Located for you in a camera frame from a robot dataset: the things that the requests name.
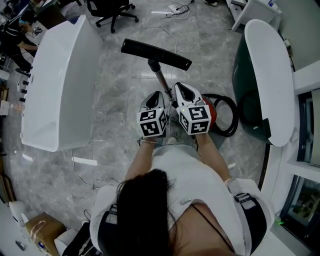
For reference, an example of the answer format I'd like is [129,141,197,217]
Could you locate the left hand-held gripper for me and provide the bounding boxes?
[136,90,169,139]

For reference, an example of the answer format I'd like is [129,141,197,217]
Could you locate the white desk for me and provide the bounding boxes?
[225,0,284,32]

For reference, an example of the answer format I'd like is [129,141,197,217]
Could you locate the brown cardboard box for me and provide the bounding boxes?
[24,212,67,256]

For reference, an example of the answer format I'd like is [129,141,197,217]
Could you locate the white floor cable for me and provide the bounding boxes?
[158,9,190,52]

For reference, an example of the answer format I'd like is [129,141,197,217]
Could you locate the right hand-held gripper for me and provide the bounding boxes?
[173,82,212,136]

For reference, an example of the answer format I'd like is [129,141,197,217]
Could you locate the person's white shirt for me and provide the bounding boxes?
[89,145,276,256]

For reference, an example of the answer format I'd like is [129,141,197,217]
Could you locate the black floor nozzle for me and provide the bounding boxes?
[120,38,193,72]

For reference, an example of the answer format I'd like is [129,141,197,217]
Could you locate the red vacuum cleaner body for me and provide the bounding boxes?
[199,94,218,131]

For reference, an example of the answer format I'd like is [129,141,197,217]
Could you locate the person's left forearm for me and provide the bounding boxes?
[124,136,159,181]

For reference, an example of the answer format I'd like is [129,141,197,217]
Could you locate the dark green white bathtub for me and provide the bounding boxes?
[231,19,296,147]

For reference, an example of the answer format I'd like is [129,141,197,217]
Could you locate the black office chair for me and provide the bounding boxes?
[85,0,140,34]

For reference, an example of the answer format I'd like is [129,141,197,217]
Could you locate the metal vacuum cleaner wand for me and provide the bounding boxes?
[155,68,175,101]

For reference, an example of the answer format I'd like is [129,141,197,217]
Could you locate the row of black tub knobs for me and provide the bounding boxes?
[18,65,34,103]

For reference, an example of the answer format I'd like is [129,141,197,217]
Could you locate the black vacuum hose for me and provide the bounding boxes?
[201,93,240,138]

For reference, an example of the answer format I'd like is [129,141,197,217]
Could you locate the thin grey floor cable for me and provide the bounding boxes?
[70,148,121,190]

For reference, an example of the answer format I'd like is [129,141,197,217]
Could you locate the window frame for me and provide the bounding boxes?
[279,87,320,251]

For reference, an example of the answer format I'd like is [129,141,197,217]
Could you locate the person's right forearm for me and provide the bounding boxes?
[195,131,233,183]

